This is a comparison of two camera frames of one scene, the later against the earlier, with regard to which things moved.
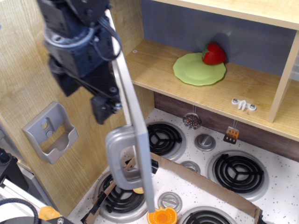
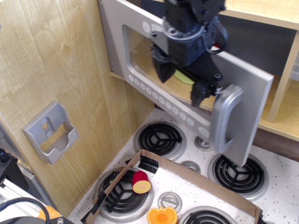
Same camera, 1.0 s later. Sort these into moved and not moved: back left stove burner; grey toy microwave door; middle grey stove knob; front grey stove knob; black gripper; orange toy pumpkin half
Moved: grey toy microwave door; black gripper
Not moved: middle grey stove knob; orange toy pumpkin half; back left stove burner; front grey stove knob
